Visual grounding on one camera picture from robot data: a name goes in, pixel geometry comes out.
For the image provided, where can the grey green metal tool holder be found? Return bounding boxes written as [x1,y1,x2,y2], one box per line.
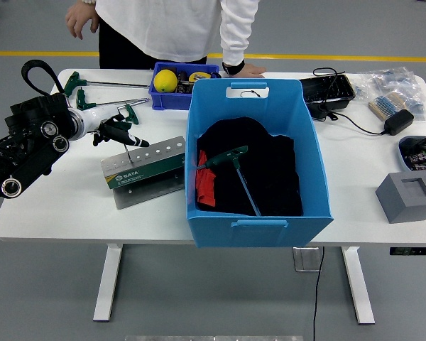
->
[100,136,187,210]

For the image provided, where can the small dark blue bin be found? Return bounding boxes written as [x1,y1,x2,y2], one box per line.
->
[148,61,221,111]

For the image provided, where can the pile of electronic parts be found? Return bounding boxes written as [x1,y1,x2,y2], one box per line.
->
[403,136,426,178]

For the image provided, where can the person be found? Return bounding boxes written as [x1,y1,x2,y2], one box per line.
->
[65,0,267,79]

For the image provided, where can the green T-handle hex wrench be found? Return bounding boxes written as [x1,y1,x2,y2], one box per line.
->
[62,71,151,99]
[76,88,151,111]

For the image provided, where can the black plastic tray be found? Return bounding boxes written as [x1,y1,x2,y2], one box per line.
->
[300,73,356,112]

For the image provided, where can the large blue plastic box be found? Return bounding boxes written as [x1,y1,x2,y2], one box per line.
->
[184,78,335,249]

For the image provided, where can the taped resistor strip bundle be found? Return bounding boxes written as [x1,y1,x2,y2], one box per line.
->
[368,92,409,122]

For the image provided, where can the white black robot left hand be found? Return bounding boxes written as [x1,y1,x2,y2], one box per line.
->
[78,105,151,148]

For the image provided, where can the white table leg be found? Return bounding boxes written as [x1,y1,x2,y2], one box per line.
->
[340,246,376,325]
[92,244,124,323]

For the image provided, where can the clear plastic parts bags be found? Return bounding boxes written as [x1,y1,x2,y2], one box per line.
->
[354,66,426,121]

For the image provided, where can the yellow ball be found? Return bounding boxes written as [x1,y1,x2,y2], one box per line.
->
[153,69,179,94]

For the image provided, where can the red cloth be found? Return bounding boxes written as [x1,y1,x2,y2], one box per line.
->
[197,148,217,207]

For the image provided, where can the dark brown cylindrical part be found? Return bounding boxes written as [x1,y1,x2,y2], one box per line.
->
[177,70,195,94]

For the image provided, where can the metal floor plate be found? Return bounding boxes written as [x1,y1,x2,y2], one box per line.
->
[293,247,324,273]

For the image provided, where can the large green T-handle wrench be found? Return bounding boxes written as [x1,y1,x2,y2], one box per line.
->
[197,145,263,217]

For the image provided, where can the yellow tape measure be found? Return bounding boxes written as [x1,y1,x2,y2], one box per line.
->
[188,72,214,86]

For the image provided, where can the black plug block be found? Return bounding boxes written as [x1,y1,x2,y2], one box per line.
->
[309,104,339,121]

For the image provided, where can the grey blue bowl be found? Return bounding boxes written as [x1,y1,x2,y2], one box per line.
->
[397,134,426,185]

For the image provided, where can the grey foam block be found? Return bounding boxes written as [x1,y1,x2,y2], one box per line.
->
[375,171,426,224]

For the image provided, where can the black table control panel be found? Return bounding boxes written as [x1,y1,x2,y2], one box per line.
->
[388,247,426,256]

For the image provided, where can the small green T-handle driver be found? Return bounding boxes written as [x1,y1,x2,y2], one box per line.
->
[108,117,134,167]

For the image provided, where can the black cloth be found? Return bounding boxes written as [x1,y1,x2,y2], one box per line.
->
[195,117,305,217]

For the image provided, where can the black power adapter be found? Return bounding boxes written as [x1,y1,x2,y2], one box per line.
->
[383,109,415,136]

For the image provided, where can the black wristwatch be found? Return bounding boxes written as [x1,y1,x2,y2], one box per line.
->
[222,60,246,76]

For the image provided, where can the person's left hand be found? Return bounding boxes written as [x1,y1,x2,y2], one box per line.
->
[230,63,267,79]

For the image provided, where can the black adapter cable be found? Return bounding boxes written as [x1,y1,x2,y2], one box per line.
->
[328,110,388,136]

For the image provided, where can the short green T-handle wrench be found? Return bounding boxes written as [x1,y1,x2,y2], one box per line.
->
[124,103,140,126]

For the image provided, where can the person's right hand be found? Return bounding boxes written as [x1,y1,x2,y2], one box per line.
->
[65,0,100,40]

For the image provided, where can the thin black cord loop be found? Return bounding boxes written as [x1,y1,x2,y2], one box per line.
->
[312,66,345,90]

